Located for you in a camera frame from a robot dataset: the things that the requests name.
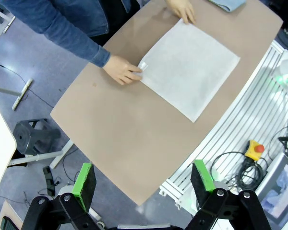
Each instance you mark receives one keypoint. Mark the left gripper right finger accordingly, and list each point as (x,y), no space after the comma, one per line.
(201,184)

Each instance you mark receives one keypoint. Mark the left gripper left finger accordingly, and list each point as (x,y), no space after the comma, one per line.
(84,187)

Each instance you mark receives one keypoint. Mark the white towel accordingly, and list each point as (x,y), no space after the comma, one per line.
(187,69)

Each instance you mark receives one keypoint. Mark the light blue towel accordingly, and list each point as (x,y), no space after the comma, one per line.
(226,4)

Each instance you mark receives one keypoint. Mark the person's right forearm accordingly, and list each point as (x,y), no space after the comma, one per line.
(81,45)

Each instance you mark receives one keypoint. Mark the person's right hand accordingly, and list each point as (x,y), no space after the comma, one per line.
(121,70)

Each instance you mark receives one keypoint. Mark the person's left hand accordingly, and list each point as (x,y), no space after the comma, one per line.
(182,9)

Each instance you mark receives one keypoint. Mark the black floor power strip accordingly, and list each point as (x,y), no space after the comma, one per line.
(49,179)

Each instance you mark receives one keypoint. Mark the yellow emergency stop button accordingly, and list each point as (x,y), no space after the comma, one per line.
(252,149)

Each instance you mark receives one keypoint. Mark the dark round stool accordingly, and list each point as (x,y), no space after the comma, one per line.
(24,139)

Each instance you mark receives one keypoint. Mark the grey computer monitor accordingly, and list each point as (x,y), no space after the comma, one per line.
(283,187)

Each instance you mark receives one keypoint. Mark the white table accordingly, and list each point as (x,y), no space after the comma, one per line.
(0,143)

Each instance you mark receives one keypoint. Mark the person in denim jacket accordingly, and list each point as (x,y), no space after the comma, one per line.
(98,14)

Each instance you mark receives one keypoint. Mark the white table leg frame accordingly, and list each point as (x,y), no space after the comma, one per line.
(45,155)

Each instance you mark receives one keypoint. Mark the aluminium rail frame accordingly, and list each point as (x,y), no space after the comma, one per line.
(242,107)

